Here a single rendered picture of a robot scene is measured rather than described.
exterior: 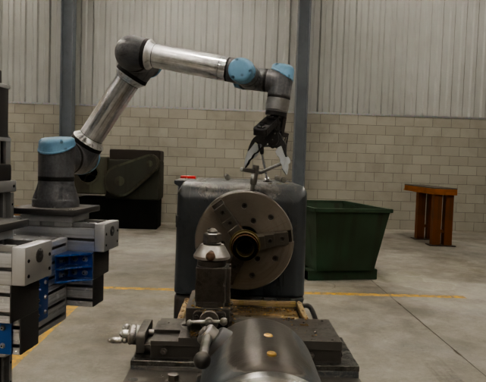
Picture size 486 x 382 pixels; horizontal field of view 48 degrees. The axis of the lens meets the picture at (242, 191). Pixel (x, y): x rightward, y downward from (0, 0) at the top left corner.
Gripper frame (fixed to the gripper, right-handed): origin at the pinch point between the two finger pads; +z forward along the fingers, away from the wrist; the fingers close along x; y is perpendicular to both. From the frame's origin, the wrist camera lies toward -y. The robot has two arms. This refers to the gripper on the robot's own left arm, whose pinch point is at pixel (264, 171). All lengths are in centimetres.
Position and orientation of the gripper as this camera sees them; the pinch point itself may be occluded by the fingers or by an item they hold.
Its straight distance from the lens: 179.6
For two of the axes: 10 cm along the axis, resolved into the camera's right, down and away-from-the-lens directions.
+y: 4.4, 0.2, 9.0
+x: -8.9, -1.6, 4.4
